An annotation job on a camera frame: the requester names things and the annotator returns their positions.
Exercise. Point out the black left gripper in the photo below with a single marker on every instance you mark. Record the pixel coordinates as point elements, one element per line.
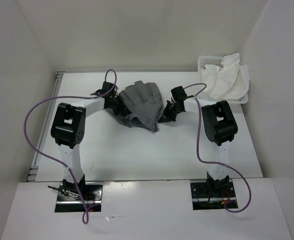
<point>122,110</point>

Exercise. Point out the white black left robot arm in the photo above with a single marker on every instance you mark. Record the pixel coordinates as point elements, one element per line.
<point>68,130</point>

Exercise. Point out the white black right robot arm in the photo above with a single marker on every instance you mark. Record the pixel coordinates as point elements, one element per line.
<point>220,129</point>

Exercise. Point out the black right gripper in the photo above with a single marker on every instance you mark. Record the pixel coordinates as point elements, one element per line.
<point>167,117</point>

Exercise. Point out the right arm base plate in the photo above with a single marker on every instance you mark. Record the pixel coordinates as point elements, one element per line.
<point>203,199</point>

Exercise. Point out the white plastic basket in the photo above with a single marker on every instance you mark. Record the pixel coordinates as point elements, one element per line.
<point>222,82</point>

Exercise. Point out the white crumpled cloth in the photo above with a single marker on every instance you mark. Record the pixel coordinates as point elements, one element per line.
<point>227,80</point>

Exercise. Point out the grey pleated skirt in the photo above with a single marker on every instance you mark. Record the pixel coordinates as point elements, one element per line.
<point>142,103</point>

